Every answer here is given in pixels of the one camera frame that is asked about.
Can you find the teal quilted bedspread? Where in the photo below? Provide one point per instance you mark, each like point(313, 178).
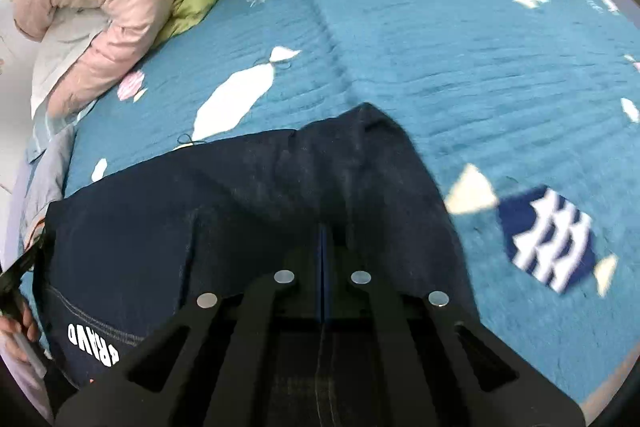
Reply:
point(450, 57)

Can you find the person's left hand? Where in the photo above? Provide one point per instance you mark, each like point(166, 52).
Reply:
point(15, 337)

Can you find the dark navy jeans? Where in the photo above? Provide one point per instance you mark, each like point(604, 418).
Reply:
point(250, 187)

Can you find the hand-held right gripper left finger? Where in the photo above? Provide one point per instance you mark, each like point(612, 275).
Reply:
point(240, 332)

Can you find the striped light blue pillow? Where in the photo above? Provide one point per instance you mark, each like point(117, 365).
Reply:
point(60, 123)

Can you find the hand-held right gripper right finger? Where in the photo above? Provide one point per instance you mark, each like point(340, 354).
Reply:
point(400, 332)

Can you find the white pillow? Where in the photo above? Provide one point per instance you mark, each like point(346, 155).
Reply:
point(65, 47)

